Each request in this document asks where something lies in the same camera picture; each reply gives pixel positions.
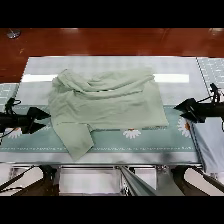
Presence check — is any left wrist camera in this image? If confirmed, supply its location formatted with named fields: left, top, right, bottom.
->
left=3, top=97, right=22, bottom=116

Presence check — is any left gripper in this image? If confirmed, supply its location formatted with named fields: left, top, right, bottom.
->
left=13, top=106, right=52, bottom=135

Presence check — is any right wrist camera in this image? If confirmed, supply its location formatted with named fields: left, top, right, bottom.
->
left=208, top=82, right=222, bottom=103

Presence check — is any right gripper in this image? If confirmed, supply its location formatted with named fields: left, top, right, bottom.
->
left=173, top=97, right=215, bottom=125

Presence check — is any pale blue garment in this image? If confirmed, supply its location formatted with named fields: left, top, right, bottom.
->
left=189, top=116, right=224, bottom=175

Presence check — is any pale green T-shirt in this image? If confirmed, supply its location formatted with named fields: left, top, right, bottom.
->
left=47, top=67, right=170, bottom=162

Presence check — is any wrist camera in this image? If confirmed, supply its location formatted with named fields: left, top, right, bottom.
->
left=3, top=97, right=22, bottom=116
left=208, top=82, right=222, bottom=103

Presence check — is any silver frame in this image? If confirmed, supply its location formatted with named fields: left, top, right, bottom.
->
left=0, top=162, right=224, bottom=197

